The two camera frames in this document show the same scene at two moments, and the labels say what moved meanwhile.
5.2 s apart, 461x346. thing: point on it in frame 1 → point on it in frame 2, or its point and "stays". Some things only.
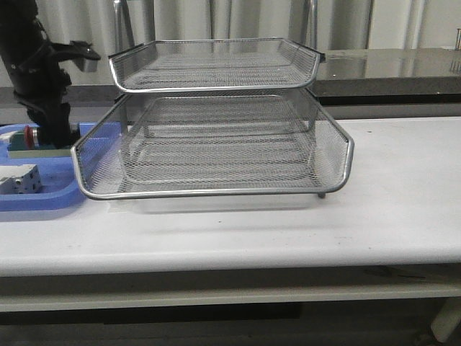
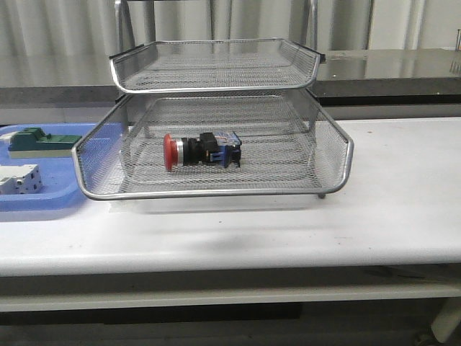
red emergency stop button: x=30 y=137 → x=222 y=148
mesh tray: x=212 y=143 stays
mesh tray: x=215 y=64 stays
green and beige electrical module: x=17 y=148 stays
